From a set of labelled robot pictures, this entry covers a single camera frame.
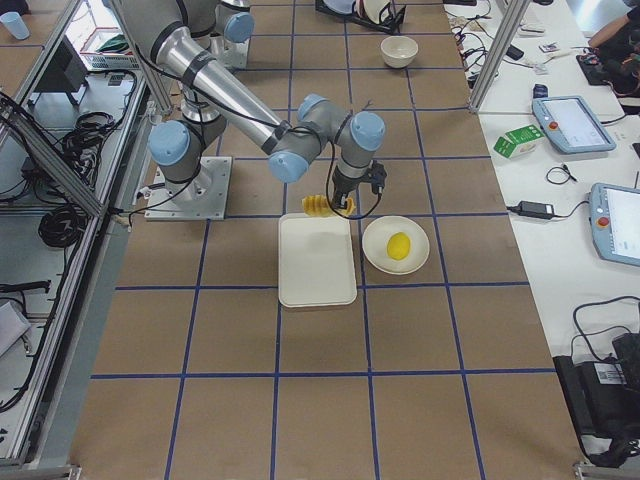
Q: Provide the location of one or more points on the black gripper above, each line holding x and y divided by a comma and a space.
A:
344, 184

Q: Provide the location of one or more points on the sliced yellow bread loaf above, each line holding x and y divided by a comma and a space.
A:
319, 206

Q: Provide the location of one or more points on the blue plate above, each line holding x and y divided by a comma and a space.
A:
342, 7

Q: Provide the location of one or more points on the cream plate with lemon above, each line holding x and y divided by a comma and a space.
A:
375, 238

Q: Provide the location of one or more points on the cream plate in rack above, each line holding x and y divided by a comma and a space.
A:
375, 11

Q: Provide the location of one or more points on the cream rectangular tray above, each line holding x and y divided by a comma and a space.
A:
315, 262

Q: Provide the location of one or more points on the yellow lemon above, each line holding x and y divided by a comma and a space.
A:
398, 246

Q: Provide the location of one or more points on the cream bowl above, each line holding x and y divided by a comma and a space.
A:
398, 51

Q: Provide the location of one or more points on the black power adapter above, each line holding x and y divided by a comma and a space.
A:
535, 210

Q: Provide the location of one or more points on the green white box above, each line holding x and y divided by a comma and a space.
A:
518, 142

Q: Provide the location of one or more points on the black dish rack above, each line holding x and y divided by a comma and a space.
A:
391, 26

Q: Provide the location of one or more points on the blue teach pendant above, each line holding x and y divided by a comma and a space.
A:
614, 222
571, 126

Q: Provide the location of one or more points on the blue plastic cup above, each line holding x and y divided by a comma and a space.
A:
13, 22

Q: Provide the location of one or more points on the aluminium frame post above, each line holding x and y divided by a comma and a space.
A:
515, 11

